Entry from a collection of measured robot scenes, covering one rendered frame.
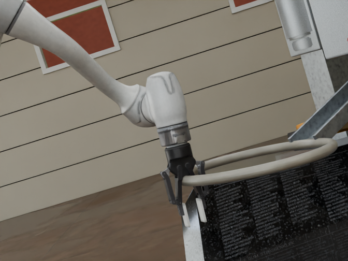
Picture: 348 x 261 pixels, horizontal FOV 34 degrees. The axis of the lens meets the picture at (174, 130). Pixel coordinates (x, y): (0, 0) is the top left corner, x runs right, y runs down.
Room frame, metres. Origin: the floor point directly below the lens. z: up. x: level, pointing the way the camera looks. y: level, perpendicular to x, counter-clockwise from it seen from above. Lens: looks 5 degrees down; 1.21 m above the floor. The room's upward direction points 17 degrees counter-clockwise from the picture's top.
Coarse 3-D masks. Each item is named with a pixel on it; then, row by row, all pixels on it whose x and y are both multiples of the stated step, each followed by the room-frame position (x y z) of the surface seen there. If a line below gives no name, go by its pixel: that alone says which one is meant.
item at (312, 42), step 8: (304, 0) 2.72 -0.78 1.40; (312, 16) 2.71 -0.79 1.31; (312, 24) 2.72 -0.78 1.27; (312, 32) 2.73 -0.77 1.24; (288, 40) 2.93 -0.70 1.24; (296, 40) 2.87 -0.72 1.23; (304, 40) 2.78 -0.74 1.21; (312, 40) 2.75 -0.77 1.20; (320, 40) 2.71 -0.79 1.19; (288, 48) 2.95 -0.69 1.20; (296, 48) 2.84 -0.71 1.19; (304, 48) 2.80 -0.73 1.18; (312, 48) 2.76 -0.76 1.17; (320, 48) 2.72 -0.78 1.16
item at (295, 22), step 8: (280, 0) 2.83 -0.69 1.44; (288, 0) 2.78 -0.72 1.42; (296, 0) 2.75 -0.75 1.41; (280, 8) 2.85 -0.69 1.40; (288, 8) 2.79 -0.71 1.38; (296, 8) 2.75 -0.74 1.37; (304, 8) 2.73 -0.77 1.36; (280, 16) 2.90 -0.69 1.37; (288, 16) 2.80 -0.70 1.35; (296, 16) 2.76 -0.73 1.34; (304, 16) 2.74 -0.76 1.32; (288, 24) 2.82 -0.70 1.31; (296, 24) 2.77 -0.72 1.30; (304, 24) 2.74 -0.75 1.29; (288, 32) 2.84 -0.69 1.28; (296, 32) 2.78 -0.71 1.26; (304, 32) 2.75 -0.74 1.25
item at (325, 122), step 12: (336, 96) 1.99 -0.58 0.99; (324, 108) 1.95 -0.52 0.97; (336, 108) 1.98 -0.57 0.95; (312, 120) 1.91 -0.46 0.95; (324, 120) 1.94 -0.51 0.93; (336, 120) 1.81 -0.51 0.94; (300, 132) 1.88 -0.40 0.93; (312, 132) 1.90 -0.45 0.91; (324, 132) 1.78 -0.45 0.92; (336, 132) 1.81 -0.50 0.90
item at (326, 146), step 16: (272, 144) 1.90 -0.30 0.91; (288, 144) 1.85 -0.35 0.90; (304, 144) 1.80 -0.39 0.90; (320, 144) 1.73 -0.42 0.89; (336, 144) 1.58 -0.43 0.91; (224, 160) 1.89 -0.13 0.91; (240, 160) 1.91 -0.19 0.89; (288, 160) 1.46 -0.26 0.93; (304, 160) 1.47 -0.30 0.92; (192, 176) 1.56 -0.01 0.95; (208, 176) 1.51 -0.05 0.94; (224, 176) 1.48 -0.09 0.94; (240, 176) 1.46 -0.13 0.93; (256, 176) 1.45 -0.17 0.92
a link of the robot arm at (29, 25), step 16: (16, 16) 1.45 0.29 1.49; (32, 16) 1.47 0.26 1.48; (16, 32) 1.47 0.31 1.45; (32, 32) 1.47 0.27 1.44; (48, 32) 1.49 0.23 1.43; (48, 48) 1.51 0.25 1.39; (64, 48) 1.51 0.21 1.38; (80, 48) 1.55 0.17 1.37; (80, 64) 1.56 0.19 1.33; (96, 64) 1.62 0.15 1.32; (96, 80) 1.64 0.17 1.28; (112, 80) 1.69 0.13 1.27; (112, 96) 1.70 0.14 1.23; (128, 96) 1.70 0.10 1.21; (128, 112) 1.70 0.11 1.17
